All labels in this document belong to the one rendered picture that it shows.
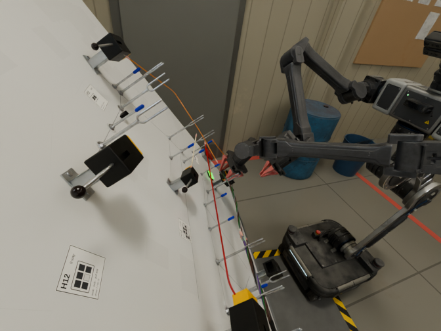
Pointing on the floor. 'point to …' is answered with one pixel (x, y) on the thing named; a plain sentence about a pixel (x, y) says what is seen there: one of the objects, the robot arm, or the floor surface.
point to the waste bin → (344, 167)
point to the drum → (302, 170)
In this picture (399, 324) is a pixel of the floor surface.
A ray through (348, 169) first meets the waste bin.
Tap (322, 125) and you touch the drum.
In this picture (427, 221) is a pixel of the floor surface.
